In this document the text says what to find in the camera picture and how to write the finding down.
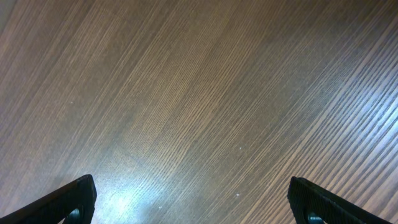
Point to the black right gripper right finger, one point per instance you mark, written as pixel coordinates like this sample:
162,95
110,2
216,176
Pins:
311,203

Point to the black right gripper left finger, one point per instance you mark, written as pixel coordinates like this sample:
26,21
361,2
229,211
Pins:
72,203

